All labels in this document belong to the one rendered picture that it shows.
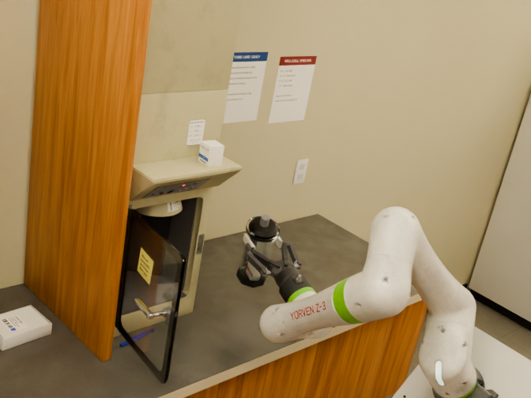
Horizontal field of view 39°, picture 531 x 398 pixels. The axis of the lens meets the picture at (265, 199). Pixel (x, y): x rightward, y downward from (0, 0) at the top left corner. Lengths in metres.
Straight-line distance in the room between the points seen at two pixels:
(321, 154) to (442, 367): 1.53
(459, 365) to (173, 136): 0.99
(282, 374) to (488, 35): 2.29
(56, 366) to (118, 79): 0.83
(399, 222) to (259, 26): 1.25
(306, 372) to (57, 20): 1.42
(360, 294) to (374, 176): 2.01
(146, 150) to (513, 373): 1.21
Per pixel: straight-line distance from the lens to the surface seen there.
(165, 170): 2.06
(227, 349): 2.35
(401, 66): 3.56
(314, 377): 2.72
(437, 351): 2.05
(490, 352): 2.30
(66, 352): 2.27
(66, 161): 2.19
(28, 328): 2.30
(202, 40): 2.08
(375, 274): 1.72
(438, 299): 2.03
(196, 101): 2.13
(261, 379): 2.48
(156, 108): 2.05
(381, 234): 1.78
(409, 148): 3.87
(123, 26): 1.89
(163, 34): 2.00
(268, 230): 2.30
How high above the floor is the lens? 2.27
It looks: 22 degrees down
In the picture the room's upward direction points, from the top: 11 degrees clockwise
